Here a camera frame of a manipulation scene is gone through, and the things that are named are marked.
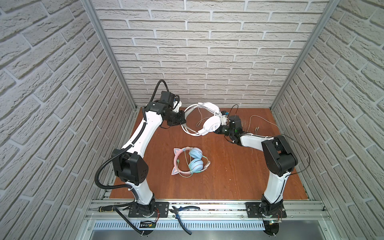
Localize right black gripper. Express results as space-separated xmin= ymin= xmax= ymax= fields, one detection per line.
xmin=208 ymin=123 xmax=235 ymax=138

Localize white headphones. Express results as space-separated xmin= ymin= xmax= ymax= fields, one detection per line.
xmin=179 ymin=101 xmax=223 ymax=137

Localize white headphone cable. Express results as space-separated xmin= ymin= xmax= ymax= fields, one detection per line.
xmin=194 ymin=113 xmax=285 ymax=149

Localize pink blue cat-ear headphones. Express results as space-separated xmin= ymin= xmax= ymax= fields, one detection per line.
xmin=171 ymin=147 xmax=211 ymax=178

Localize green headphone cable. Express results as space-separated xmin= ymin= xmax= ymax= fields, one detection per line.
xmin=176 ymin=149 xmax=211 ymax=178

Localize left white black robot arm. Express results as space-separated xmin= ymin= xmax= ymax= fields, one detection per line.
xmin=112 ymin=91 xmax=186 ymax=216

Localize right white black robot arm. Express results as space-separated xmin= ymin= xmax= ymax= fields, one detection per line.
xmin=214 ymin=116 xmax=298 ymax=217

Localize black yellow screwdriver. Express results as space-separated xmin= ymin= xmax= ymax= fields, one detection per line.
xmin=98 ymin=205 xmax=117 ymax=213

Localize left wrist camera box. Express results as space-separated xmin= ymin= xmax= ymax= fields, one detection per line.
xmin=173 ymin=101 xmax=182 ymax=113

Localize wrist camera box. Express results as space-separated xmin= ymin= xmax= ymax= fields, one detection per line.
xmin=173 ymin=101 xmax=182 ymax=113
xmin=221 ymin=111 xmax=229 ymax=126

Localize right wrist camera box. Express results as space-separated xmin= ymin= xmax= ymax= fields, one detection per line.
xmin=221 ymin=111 xmax=229 ymax=126

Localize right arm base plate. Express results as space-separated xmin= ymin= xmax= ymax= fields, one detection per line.
xmin=245 ymin=201 xmax=287 ymax=218

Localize black corrugated cable conduit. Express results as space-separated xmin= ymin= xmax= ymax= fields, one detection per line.
xmin=94 ymin=79 xmax=170 ymax=236

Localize blue handled pliers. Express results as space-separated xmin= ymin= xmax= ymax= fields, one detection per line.
xmin=169 ymin=205 xmax=201 ymax=236

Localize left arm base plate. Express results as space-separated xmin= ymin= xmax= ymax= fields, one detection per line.
xmin=128 ymin=201 xmax=170 ymax=218

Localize aluminium front rail frame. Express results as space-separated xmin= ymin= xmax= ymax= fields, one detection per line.
xmin=85 ymin=200 xmax=334 ymax=232

